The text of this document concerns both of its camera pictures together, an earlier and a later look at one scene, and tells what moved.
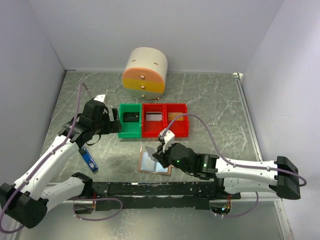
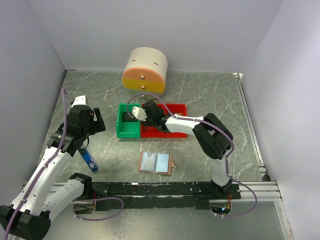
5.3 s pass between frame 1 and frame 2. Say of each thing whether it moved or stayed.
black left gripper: moved
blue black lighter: stayed
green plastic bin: stayed
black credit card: stayed
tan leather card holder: stayed
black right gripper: moved
